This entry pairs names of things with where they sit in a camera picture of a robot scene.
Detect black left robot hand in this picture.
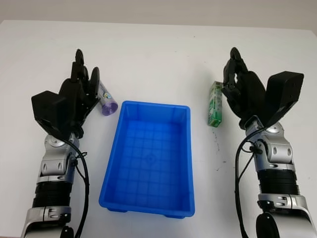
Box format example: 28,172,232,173
58,49,102,136

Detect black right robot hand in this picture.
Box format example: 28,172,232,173
220,47,269,128

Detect green rectangular box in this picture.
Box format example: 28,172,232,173
207,80,224,128

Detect blue plastic tray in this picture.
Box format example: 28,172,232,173
98,100,196,219

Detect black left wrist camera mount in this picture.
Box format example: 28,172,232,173
31,91,65,137

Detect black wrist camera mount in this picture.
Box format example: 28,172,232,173
31,91,65,137
263,70,305,127

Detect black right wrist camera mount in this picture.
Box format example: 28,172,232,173
263,70,305,127

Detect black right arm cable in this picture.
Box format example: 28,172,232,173
233,125,268,238

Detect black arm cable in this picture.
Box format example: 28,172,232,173
233,125,268,238
60,137,90,238

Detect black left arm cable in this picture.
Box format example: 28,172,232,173
60,137,90,238

